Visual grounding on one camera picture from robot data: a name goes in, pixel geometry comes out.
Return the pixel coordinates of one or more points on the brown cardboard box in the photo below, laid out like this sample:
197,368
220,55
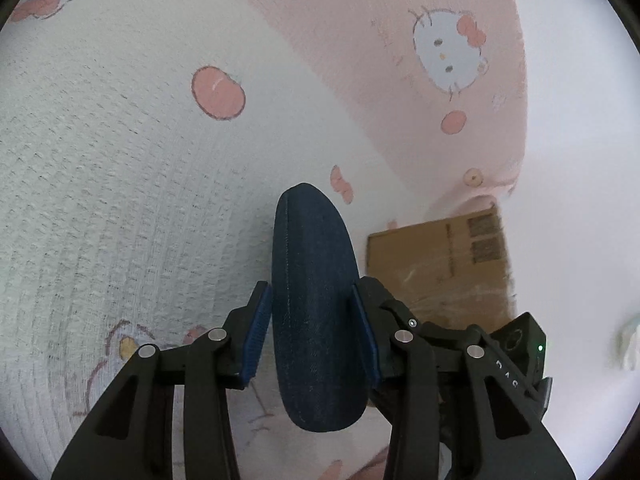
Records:
452,272

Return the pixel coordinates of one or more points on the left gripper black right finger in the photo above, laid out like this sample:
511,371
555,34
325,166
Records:
425,445

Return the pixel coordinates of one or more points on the pink Hello Kitty bedsheet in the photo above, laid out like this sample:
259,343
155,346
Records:
145,144

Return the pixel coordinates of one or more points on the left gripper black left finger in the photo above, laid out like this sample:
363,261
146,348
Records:
127,434

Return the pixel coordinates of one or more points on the dark blue denim glasses case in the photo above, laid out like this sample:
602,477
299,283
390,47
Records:
321,380

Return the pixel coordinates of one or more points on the white crumpled object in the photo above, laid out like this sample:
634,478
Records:
629,346

